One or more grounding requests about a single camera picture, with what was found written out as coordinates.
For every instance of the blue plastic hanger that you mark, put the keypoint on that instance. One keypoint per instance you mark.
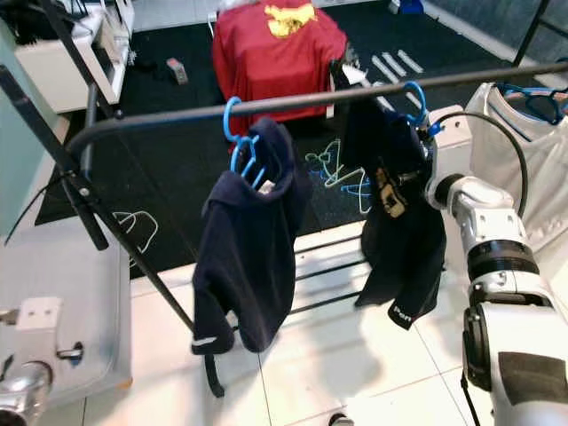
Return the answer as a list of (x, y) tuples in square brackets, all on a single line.
[(225, 120), (355, 191), (537, 105), (423, 102)]

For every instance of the black shirt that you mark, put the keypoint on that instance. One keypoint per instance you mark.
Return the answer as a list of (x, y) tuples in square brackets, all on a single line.
[(395, 257)]

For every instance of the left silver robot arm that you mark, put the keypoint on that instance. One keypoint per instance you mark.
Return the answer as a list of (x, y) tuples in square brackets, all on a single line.
[(27, 399)]

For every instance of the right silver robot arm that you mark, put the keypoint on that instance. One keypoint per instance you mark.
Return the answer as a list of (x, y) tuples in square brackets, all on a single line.
[(493, 231)]

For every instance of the pale green plastic hanger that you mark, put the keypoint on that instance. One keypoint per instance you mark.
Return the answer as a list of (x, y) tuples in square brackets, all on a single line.
[(324, 160)]

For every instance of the black metal clothes rack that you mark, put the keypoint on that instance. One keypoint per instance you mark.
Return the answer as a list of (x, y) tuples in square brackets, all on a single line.
[(319, 102)]

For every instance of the white T-shirt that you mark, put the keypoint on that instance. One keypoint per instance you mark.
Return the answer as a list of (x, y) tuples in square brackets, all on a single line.
[(541, 177)]

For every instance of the red cloth cover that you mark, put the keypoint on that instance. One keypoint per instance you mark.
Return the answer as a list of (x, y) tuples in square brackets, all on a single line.
[(275, 62)]

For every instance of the navy fleece garment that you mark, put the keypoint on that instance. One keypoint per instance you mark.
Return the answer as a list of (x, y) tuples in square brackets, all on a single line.
[(244, 266)]

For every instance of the black floor mat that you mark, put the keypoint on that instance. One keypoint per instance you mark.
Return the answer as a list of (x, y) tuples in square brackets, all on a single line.
[(169, 177)]

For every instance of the yellow cloth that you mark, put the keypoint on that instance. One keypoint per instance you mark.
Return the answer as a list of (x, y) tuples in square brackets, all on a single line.
[(288, 18)]

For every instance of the white cabinet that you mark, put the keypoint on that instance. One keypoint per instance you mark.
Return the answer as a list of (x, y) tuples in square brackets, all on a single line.
[(71, 71)]

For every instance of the white plastic bag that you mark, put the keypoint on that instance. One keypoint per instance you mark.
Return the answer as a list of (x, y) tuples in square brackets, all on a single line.
[(235, 3)]

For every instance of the small grey box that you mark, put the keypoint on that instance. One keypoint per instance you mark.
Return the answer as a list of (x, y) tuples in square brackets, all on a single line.
[(179, 71)]

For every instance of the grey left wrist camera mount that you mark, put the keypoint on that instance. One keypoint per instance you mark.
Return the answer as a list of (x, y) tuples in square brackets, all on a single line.
[(40, 315)]

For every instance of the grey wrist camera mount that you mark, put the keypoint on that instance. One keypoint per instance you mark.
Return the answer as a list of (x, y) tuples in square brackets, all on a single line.
[(40, 315), (453, 142)]

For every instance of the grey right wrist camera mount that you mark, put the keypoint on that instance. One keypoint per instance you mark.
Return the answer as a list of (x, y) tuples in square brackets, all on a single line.
[(453, 142)]

